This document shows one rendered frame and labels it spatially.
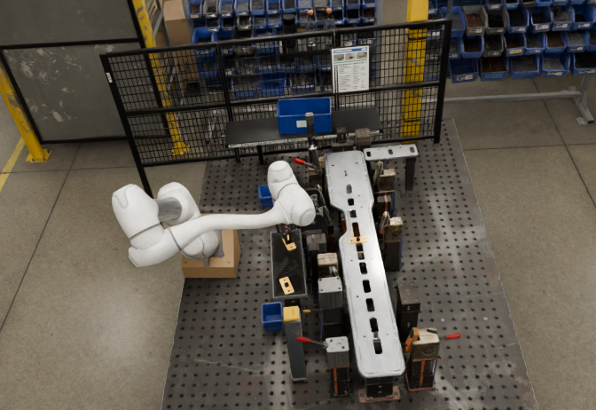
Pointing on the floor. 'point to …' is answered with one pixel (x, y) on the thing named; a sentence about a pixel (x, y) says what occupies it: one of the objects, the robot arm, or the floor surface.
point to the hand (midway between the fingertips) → (287, 236)
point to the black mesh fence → (278, 89)
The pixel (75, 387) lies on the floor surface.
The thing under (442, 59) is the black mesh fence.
